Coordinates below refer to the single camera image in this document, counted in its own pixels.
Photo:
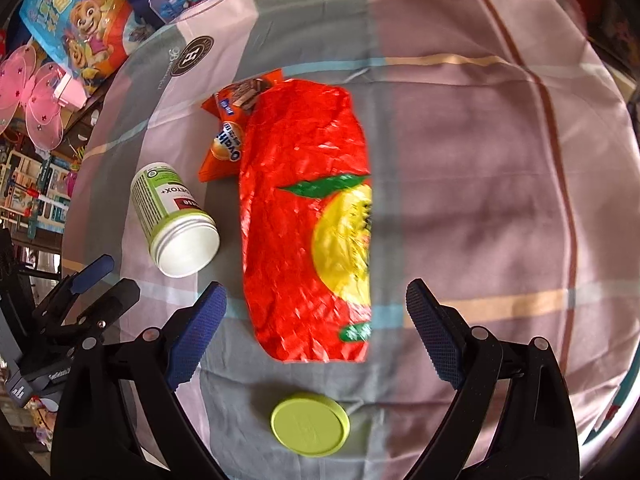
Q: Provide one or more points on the white jar with green label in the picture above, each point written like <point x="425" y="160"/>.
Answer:
<point x="170" y="215"/>

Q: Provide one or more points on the pink butterfly wings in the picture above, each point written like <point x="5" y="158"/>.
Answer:
<point x="42" y="105"/>

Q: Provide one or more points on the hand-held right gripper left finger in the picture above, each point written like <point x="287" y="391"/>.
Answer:
<point x="200" y="330"/>

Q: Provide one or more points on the orange snack packet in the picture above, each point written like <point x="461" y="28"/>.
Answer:
<point x="220" y="160"/>

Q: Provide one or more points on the toy shelf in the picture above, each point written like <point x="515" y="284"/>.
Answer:
<point x="25" y="185"/>

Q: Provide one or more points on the red foil wrapper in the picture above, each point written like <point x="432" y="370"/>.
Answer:
<point x="295" y="210"/>

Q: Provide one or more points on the light green round lid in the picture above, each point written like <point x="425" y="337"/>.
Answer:
<point x="310" y="425"/>

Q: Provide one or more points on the cartoon dog printed bag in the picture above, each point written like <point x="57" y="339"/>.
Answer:
<point x="85" y="20"/>

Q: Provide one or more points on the small pink box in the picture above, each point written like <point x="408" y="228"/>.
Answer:
<point x="70" y="92"/>

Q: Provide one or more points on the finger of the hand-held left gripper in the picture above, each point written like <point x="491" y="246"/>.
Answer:
<point x="92" y="271"/>
<point x="112" y="302"/>

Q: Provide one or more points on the checked tablecloth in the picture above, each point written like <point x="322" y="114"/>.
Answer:
<point x="475" y="185"/>

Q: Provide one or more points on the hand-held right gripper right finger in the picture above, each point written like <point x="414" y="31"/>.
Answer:
<point x="435" y="330"/>

